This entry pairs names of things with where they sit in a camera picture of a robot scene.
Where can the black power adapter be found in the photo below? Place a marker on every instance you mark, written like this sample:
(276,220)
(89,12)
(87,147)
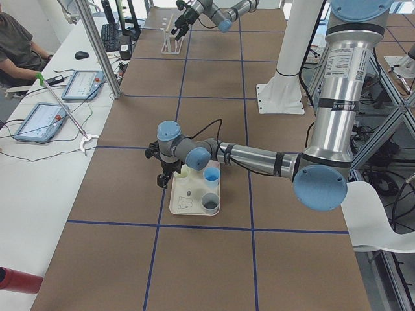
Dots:
(54,80)

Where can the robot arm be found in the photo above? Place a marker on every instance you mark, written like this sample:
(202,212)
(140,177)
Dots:
(320,172)
(223,19)

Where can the pale cream plastic cup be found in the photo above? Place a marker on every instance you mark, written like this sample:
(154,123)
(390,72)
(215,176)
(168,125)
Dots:
(183,176)

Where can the blue plastic cup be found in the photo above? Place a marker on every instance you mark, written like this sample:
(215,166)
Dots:
(211,176)

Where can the black box device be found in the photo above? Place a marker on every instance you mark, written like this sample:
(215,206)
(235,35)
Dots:
(125,51)

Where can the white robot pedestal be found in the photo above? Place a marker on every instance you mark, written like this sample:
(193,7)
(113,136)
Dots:
(282,94)

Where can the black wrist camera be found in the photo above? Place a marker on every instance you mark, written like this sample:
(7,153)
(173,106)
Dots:
(153,150)

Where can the red bottle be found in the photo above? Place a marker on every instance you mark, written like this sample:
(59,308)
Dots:
(18,281)

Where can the metal reacher grabber stick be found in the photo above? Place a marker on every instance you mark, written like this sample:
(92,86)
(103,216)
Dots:
(85,136)

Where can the grey plastic cup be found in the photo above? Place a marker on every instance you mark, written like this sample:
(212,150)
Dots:
(210,203)

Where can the person in olive shirt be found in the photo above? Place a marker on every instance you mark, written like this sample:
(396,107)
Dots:
(21,58)

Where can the black computer mouse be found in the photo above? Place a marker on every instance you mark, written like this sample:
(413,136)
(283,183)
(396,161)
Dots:
(80,55)

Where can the black keyboard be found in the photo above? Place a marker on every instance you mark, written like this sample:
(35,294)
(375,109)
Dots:
(110,37)

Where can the aluminium frame post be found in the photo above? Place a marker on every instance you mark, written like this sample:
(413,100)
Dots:
(98,47)

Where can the white wire cup rack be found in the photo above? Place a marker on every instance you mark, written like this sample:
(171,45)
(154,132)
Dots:
(170,44)

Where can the far teach pendant tablet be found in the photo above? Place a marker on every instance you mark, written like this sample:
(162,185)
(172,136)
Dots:
(83,85)

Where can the near teach pendant tablet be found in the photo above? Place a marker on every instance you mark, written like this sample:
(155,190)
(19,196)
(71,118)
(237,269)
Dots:
(41,124)

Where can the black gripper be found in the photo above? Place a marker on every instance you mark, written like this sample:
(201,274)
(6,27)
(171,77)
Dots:
(168,167)
(184,15)

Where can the cream serving tray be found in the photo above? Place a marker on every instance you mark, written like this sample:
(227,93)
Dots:
(186,199)

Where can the white plastic chair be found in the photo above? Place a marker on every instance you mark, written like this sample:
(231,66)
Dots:
(368,224)

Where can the teach pendant tablet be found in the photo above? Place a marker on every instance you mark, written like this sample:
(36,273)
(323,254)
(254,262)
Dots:
(41,124)
(83,85)

